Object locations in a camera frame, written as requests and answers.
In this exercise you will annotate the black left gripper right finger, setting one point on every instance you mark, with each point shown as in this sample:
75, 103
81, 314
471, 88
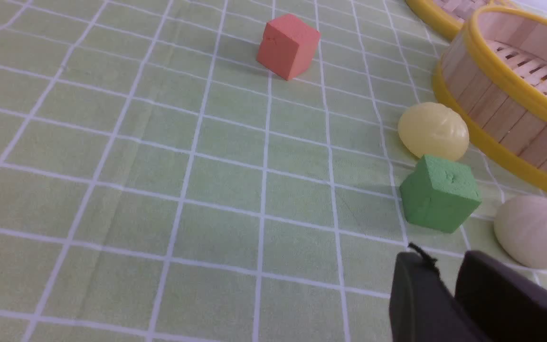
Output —
507, 306

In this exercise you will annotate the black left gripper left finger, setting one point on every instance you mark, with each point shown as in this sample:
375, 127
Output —
421, 307

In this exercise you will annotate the white bun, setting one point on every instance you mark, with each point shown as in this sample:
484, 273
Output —
520, 226

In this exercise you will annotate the pale yellow bun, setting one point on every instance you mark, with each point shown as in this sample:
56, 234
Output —
433, 128

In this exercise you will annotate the bamboo steamer tray yellow rim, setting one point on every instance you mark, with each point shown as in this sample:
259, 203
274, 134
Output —
494, 75

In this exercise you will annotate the woven bamboo steamer lid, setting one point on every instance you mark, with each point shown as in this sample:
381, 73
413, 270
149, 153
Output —
447, 17

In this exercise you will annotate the green foam cube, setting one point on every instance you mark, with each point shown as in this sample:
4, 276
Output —
439, 194

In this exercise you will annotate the red foam cube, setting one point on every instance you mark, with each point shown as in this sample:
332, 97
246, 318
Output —
288, 46

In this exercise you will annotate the green checkered tablecloth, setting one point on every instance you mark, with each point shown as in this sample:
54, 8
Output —
158, 184

